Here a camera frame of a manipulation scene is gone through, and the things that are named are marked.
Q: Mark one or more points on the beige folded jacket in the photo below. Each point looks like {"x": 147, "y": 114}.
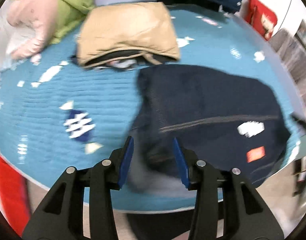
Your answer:
{"x": 126, "y": 31}

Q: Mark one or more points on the pink pillow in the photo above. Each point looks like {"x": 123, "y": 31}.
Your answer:
{"x": 38, "y": 15}

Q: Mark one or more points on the blue patterned bed quilt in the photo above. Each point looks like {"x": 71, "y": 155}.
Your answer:
{"x": 55, "y": 114}

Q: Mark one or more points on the red cushion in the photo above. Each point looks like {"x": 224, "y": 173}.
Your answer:
{"x": 261, "y": 18}

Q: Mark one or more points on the dark blue denim jeans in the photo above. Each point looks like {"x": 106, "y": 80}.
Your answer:
{"x": 229, "y": 121}

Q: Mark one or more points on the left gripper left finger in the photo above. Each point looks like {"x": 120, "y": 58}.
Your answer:
{"x": 60, "y": 213}

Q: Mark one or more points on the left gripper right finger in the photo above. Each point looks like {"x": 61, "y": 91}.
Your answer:
{"x": 226, "y": 195}

